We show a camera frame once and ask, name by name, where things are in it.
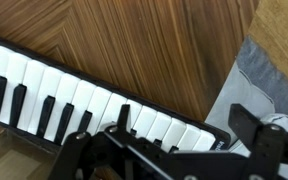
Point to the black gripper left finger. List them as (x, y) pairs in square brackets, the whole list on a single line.
[(84, 150)]

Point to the light grey fabric cushion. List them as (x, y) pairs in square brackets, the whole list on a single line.
[(240, 96)]

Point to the dark grey fabric surface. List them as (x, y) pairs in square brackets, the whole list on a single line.
[(270, 80)]

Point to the black melodica keyboard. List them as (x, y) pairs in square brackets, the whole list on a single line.
[(84, 100)]

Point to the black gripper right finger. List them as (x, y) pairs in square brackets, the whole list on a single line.
[(267, 146)]

